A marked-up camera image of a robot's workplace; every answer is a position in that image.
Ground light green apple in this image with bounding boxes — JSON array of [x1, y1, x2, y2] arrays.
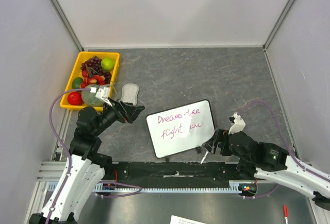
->
[[101, 58, 116, 71]]

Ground purple grape bunch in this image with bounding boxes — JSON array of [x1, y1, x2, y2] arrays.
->
[[80, 56, 112, 79]]

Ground white toothed cable duct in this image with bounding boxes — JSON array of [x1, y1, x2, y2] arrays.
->
[[47, 180, 244, 193]]

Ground white paper sheet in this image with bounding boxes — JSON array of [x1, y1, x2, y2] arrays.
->
[[170, 215, 204, 224]]

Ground yellow plastic fruit tray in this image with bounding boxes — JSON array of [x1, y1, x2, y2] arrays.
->
[[60, 51, 120, 110]]

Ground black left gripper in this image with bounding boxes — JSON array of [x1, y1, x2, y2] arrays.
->
[[93, 96, 144, 135]]

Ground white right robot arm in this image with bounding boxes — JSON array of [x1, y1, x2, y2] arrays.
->
[[203, 129, 329, 210]]

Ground aluminium left corner post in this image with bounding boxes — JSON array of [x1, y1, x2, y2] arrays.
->
[[49, 0, 85, 51]]

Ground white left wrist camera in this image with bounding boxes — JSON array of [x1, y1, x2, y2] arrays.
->
[[90, 86, 113, 107]]

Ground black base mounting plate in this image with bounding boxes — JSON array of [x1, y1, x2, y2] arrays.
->
[[103, 162, 254, 188]]

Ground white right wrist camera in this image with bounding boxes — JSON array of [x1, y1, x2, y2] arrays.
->
[[228, 112, 246, 135]]

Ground aluminium corner post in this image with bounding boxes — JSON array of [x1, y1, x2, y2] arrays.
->
[[49, 0, 85, 51], [262, 0, 297, 52]]

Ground dark green lime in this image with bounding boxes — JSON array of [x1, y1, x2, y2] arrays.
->
[[72, 77, 83, 89]]

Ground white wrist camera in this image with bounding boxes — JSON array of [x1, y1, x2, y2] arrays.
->
[[90, 86, 113, 107], [228, 112, 246, 135]]

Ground small black framed whiteboard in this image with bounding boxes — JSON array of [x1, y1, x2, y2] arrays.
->
[[146, 99, 215, 159]]

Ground green netted melon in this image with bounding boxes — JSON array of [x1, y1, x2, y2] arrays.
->
[[81, 84, 104, 107]]

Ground red strawberries cluster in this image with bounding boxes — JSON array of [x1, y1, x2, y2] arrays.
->
[[79, 70, 106, 88]]

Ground aluminium right corner post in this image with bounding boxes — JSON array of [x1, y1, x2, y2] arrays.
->
[[262, 0, 297, 52]]

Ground grey whiteboard eraser sponge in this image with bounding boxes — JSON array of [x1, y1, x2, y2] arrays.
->
[[120, 83, 139, 106]]

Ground red capped marker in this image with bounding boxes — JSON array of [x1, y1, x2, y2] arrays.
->
[[283, 205, 289, 224]]

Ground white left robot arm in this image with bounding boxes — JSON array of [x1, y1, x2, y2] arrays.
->
[[29, 98, 145, 223]]

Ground white marker with magenta cap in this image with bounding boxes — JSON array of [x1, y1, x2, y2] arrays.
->
[[200, 151, 209, 164]]

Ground red apple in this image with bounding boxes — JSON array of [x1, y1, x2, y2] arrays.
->
[[67, 92, 84, 106]]

